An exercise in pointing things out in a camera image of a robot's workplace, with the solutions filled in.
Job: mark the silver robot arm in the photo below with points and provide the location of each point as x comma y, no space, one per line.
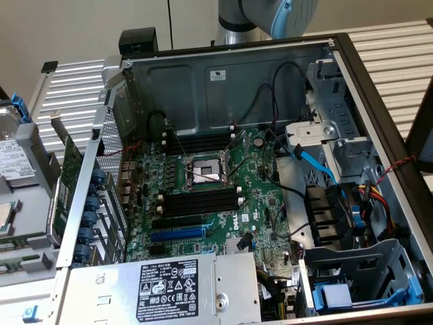
233,34

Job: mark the black RAM slot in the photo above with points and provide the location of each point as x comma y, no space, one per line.
203,148
203,143
203,132
203,193
203,204
203,210
203,137
203,199

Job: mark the metal CPU socket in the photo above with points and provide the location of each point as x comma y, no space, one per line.
206,169

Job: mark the thin metal locking lever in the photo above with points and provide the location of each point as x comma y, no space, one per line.
238,168
177,142

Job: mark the metal socket cover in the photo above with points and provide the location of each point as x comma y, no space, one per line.
245,144

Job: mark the round coin battery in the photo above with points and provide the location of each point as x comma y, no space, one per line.
258,141

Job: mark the green Dell motherboard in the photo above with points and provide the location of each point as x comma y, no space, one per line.
257,203

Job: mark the open metal PC case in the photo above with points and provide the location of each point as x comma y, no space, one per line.
189,98

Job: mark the long black expansion slot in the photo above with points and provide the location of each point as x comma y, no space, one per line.
176,222

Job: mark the blue expansion slot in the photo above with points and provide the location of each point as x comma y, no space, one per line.
176,234

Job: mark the silver chipset heat sink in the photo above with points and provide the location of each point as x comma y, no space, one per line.
231,248

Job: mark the short black expansion slot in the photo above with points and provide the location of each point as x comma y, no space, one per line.
157,250

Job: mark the black fan shroud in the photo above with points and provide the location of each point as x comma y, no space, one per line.
324,210

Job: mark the blue card retainer clip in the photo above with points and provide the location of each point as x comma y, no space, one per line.
92,204
82,253
86,235
98,176
90,219

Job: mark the bare metal disk bay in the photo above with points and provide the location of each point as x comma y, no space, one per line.
341,111

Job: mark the green graphics card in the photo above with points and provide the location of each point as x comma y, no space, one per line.
69,176

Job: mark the blue plastic tab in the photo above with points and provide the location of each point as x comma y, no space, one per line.
358,218

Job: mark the grey power supply unit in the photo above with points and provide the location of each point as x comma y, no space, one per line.
101,298

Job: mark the blue disk caddy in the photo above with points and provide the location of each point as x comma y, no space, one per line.
335,296

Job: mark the grey disk bay cage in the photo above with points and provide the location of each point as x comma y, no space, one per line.
372,260

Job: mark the grey parts rack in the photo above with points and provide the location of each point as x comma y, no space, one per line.
32,216

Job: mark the black profile end cap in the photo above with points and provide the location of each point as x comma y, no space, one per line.
49,66

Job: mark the silver hard disk drive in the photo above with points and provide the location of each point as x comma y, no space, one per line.
13,159

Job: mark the dark brown panel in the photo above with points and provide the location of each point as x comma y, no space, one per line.
423,135

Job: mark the silver CPU chip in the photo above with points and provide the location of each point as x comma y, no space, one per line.
5,216

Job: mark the small blue clip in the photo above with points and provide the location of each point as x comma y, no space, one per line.
31,314

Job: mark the metal drive bracket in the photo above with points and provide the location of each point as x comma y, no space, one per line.
311,132

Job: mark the black intrusion switch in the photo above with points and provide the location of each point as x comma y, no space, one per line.
95,134

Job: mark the black block bracket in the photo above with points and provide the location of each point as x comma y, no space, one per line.
138,40

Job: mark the blue disk rail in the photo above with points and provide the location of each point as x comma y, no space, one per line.
20,106

